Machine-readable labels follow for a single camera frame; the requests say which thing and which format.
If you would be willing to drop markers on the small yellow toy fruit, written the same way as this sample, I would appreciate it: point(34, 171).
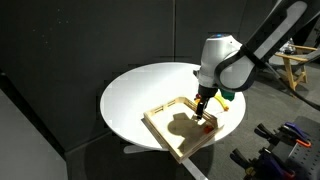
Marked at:
point(197, 100)

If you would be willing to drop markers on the perforated metal plate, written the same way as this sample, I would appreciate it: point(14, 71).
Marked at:
point(306, 160)

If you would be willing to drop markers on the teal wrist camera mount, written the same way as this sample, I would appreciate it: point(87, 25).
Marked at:
point(227, 95)

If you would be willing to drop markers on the purple clamp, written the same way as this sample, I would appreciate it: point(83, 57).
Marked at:
point(271, 163)

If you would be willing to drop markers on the silver object on chair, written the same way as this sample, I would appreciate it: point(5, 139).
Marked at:
point(287, 46)

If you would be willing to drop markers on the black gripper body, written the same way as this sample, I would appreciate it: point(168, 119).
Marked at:
point(207, 92)

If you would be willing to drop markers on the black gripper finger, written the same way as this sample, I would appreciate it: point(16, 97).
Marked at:
point(201, 108)

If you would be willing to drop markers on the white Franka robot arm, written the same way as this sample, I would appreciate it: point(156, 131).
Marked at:
point(220, 50)

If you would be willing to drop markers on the round white table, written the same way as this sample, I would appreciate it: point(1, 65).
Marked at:
point(143, 96)

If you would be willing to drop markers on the black clamp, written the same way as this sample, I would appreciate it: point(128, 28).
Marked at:
point(265, 131)

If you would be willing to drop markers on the wooden slatted tray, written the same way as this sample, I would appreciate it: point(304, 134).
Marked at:
point(166, 140)

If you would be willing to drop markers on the yellow toy banana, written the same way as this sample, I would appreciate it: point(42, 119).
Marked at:
point(222, 103)

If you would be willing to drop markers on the orange tomato toy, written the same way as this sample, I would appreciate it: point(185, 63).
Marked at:
point(208, 129)

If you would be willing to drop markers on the wooden chair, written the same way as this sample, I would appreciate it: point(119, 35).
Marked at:
point(295, 68)

